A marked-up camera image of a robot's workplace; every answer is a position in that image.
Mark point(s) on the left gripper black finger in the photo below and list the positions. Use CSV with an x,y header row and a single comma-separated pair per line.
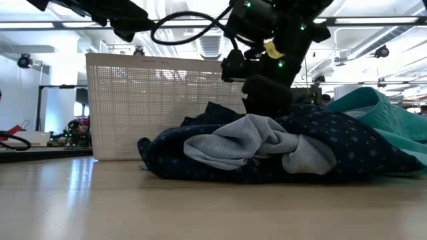
x,y
133,26

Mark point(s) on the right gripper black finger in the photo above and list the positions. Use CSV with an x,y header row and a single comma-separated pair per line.
x,y
267,96

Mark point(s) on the light grey waffle garment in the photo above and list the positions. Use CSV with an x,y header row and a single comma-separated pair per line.
x,y
240,143

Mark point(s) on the white perforated plastic basket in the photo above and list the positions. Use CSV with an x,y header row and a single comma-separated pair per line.
x,y
133,110

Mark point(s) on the navy patterned garment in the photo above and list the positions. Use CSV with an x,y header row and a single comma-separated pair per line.
x,y
350,140

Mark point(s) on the teal garment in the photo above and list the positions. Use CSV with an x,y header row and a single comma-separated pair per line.
x,y
383,113

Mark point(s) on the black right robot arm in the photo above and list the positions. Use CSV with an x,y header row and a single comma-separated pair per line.
x,y
260,15

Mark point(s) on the black ceiling spotlight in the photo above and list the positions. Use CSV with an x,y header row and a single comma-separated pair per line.
x,y
382,51
138,51
24,61

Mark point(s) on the ceiling air vent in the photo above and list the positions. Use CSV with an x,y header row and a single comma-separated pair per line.
x,y
210,46

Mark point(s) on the black upright stand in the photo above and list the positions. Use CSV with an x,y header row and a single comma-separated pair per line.
x,y
39,106

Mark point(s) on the seated person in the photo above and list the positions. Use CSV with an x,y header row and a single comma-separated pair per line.
x,y
76,128

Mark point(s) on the white box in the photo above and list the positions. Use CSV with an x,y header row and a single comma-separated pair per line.
x,y
31,137

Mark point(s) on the overhead metal rail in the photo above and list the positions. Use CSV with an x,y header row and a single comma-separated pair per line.
x,y
50,24

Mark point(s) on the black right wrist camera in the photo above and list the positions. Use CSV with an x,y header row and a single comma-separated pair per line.
x,y
233,66

